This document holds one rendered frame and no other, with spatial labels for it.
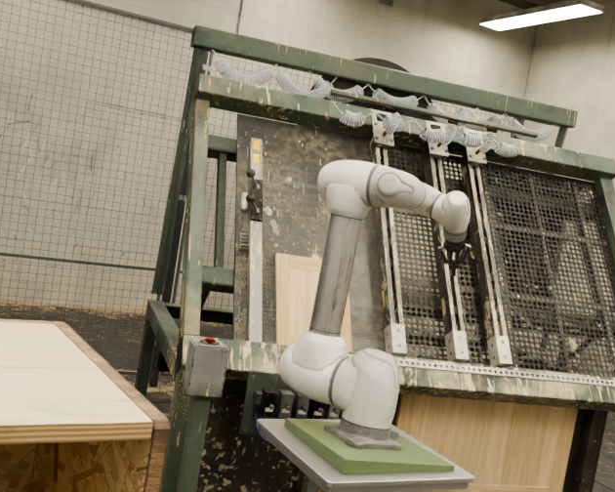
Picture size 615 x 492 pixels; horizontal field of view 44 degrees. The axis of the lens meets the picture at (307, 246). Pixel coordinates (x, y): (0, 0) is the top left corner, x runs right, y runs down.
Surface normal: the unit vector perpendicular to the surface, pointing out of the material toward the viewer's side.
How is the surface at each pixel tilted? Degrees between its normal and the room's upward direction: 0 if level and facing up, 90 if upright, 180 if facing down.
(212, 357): 90
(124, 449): 90
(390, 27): 90
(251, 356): 55
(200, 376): 90
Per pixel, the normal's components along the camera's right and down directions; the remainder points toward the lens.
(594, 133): -0.88, -0.11
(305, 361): -0.51, -0.12
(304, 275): 0.33, -0.47
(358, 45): 0.44, 0.14
